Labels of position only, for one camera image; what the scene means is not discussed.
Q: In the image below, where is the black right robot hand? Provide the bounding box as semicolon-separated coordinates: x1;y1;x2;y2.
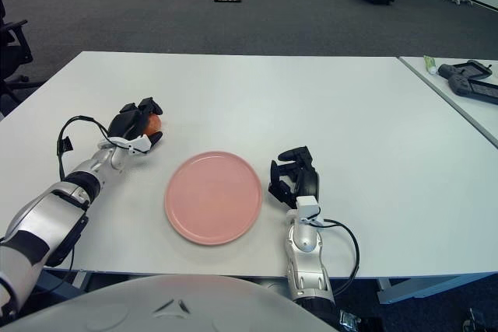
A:
268;145;322;211

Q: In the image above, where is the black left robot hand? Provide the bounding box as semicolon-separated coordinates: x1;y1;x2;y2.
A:
107;96;164;151

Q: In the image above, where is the red apple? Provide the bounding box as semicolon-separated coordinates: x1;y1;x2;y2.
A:
142;114;163;135

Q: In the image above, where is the pink round plate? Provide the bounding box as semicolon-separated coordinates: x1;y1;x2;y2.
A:
163;150;264;246

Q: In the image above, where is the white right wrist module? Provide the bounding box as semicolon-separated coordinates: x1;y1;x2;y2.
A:
295;195;324;226

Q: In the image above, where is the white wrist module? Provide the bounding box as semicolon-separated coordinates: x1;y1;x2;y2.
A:
295;195;324;226
103;133;153;156

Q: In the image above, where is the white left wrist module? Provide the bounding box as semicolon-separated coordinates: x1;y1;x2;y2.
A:
103;133;153;156

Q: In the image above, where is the black office chair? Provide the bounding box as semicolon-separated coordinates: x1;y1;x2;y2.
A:
0;0;46;103

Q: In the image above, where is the crumpled foil wrapper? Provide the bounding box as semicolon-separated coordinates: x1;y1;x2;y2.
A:
337;308;362;329

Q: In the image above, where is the green white tube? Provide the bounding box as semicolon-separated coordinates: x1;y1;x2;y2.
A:
423;54;439;75

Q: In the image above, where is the black handheld controller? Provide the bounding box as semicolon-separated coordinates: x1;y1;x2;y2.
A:
437;58;493;81
447;74;498;106

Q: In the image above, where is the grey robot torso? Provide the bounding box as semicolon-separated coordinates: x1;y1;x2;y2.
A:
0;274;343;332

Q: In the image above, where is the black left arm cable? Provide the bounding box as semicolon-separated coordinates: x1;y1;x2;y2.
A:
55;114;117;181

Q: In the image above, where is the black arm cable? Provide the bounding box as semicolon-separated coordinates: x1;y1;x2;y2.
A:
55;114;117;181
310;218;361;296

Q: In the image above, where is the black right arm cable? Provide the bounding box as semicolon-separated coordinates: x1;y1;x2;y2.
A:
310;218;361;296

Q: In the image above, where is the white table leg frame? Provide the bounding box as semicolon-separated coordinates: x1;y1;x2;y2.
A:
375;271;487;304

